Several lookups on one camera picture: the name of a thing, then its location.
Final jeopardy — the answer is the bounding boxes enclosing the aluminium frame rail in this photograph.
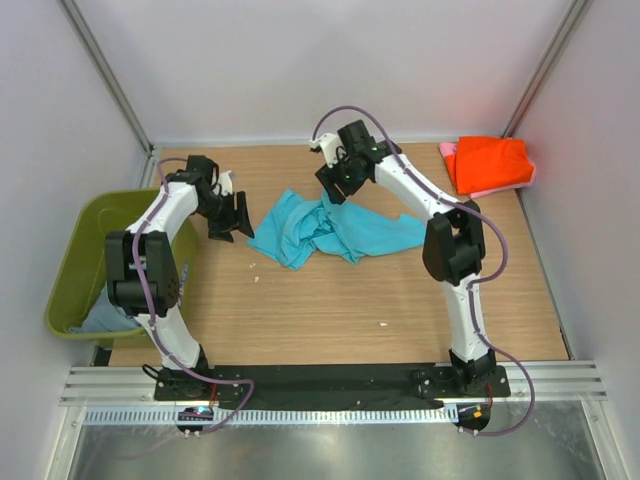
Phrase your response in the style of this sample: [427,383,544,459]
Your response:
[60,361,607,411]

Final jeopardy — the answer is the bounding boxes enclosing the grey blue t shirt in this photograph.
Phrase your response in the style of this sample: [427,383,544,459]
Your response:
[69,286,141,334]

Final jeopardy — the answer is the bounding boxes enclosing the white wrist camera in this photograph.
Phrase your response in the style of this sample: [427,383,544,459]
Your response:
[309,133,343,168]
[217,170,234,196]

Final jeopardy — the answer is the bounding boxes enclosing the left aluminium corner post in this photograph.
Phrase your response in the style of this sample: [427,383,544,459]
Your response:
[57,0,153,156]

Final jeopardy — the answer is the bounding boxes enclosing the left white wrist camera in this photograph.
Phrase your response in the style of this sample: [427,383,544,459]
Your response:
[217,170,234,196]

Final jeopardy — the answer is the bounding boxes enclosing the folded orange t shirt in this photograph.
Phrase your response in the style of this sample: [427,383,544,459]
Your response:
[444,136,533,196]

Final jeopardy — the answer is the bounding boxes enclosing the white slotted cable duct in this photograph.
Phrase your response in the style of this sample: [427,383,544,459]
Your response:
[83,404,458,427]

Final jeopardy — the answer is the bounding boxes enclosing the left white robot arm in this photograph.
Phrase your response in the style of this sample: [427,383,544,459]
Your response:
[104,155,254,400]

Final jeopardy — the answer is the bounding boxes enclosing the white scraps left centre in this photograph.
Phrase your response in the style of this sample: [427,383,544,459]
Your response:
[249,263,260,283]

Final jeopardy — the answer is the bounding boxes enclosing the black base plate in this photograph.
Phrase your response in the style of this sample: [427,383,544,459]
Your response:
[142,363,511,411]

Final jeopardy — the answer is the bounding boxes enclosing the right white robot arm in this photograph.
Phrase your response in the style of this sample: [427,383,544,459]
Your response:
[309,120,496,396]

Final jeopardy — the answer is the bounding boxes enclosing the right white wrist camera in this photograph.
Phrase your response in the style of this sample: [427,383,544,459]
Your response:
[309,133,343,168]

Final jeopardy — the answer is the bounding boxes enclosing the olive green plastic bin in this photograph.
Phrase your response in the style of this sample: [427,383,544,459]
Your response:
[45,185,199,348]

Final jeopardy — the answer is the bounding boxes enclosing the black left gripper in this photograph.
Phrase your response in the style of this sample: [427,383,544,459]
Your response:
[195,191,254,243]

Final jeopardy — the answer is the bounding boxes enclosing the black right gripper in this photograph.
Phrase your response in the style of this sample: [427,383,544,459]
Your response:
[314,150,366,206]

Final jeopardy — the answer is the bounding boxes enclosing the aluminium corner post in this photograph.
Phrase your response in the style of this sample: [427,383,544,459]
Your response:
[57,0,153,156]
[502,0,593,138]

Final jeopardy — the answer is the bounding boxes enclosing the folded pink t shirt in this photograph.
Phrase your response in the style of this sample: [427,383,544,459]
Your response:
[438,140,539,199]

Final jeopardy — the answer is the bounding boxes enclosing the teal t shirt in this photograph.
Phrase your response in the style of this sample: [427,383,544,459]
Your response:
[247,189,426,270]

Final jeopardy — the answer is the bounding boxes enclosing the right aluminium corner post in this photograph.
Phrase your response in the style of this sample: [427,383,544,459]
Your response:
[502,0,593,138]

